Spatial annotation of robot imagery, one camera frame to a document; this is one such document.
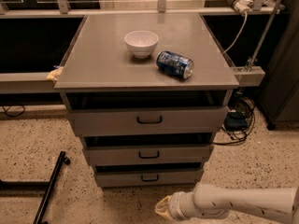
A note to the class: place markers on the thin metal rod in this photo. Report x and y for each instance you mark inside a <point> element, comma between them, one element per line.
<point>251,61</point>

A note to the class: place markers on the white power strip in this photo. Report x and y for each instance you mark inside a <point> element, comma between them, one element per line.
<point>240,6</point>

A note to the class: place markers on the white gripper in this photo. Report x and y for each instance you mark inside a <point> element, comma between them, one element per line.
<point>176,205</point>

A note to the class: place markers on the grey drawer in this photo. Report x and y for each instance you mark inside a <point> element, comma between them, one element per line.
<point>139,155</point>
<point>122,179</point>
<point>147,121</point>

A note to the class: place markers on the yellow tape piece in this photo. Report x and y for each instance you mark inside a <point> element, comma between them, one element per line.
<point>55,74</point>

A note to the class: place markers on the grey top drawer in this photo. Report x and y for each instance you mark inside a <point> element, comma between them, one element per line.
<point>147,121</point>

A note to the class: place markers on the grey bottom drawer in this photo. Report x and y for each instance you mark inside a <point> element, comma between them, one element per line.
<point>122,179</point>

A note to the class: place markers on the white ceramic bowl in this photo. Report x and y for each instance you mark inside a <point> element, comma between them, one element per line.
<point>141,43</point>

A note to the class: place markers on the dark grey cabinet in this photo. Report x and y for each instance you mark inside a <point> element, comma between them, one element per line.
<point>279,97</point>

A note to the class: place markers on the black metal stand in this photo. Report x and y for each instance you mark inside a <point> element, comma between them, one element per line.
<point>34,188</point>

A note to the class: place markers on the blue soda can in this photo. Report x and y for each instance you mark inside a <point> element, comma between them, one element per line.
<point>174,64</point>

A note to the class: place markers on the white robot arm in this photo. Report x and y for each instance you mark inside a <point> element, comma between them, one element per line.
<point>211,202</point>

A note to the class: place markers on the grey drawer cabinet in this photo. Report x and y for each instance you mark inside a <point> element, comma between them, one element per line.
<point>100,73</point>

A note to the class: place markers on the grey middle drawer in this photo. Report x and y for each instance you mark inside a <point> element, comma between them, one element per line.
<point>139,155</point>

